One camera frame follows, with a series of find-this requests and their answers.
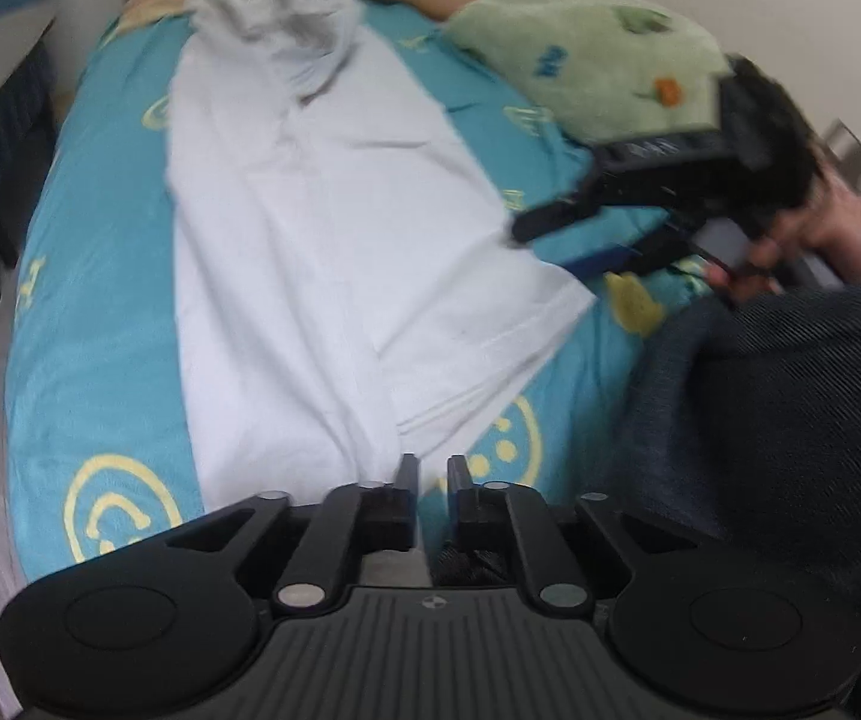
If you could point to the dark blue cloth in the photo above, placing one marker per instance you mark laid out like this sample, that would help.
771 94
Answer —
775 465

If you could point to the white T-shirt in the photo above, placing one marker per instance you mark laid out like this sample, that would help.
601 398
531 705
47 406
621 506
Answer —
325 255

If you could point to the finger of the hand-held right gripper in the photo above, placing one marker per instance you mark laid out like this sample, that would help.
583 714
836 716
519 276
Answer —
554 216
610 259

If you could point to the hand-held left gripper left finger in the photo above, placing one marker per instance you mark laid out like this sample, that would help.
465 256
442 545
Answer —
405 481

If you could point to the person's right hand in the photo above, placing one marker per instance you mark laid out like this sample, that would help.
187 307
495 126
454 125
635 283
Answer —
843 229

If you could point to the teal smiley bed sheet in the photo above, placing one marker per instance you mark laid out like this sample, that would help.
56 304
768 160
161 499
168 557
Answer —
93 315

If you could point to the green fleece printed blanket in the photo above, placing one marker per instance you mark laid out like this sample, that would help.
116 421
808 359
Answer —
603 60

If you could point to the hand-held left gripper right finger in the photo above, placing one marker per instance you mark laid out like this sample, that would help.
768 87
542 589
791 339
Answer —
460 481

